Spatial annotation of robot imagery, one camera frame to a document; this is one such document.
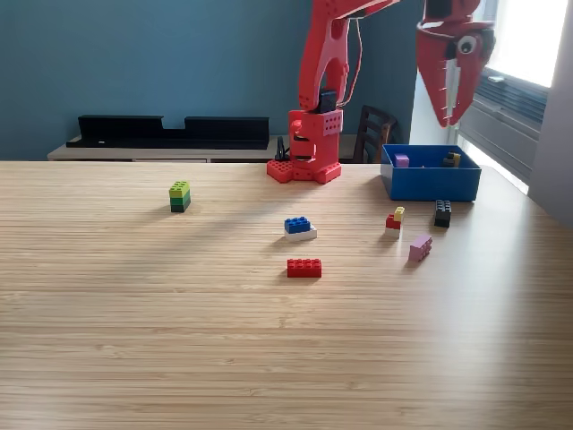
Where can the yellow toy digger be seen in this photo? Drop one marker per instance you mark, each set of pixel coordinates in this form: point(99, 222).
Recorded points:
point(451, 160)

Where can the purple brick stack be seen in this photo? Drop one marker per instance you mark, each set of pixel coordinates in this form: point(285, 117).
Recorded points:
point(403, 161)

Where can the black lego brick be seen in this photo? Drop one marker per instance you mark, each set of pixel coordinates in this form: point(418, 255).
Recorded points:
point(442, 215)

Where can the pink lego brick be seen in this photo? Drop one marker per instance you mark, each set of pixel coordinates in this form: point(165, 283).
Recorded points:
point(420, 248)

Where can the blue and white brick stack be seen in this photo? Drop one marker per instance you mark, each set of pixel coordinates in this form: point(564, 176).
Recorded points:
point(299, 227)

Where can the green brick stack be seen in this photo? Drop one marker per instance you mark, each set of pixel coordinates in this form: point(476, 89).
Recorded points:
point(180, 197)

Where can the blue plastic bin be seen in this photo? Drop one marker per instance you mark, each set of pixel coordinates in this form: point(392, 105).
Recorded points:
point(430, 183)

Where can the red lego brick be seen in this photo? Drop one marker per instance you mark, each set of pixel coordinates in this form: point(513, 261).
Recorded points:
point(304, 269)

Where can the white window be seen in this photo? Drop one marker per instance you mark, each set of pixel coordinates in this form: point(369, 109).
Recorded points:
point(524, 36)

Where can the grey window heater unit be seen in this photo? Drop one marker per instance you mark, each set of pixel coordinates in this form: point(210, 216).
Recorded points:
point(506, 121)

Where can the dark wooden chair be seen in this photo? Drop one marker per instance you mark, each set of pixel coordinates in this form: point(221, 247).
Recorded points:
point(373, 130)

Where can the red white yellow brick stack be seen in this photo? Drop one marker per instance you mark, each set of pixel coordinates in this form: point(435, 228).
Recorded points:
point(393, 224)

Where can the black table clamp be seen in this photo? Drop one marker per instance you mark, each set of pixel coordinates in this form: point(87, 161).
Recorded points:
point(282, 150)

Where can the black shelf tray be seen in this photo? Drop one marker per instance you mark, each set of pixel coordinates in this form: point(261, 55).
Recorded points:
point(134, 134)

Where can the wooden sideboard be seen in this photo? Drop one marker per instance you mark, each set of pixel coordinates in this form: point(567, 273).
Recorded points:
point(134, 153)

